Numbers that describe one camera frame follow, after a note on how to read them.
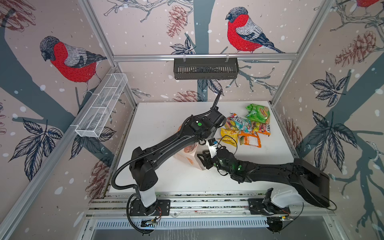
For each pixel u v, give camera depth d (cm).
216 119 57
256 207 73
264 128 98
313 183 43
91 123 71
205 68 104
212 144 70
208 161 70
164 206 73
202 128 52
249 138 96
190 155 71
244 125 97
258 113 104
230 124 104
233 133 97
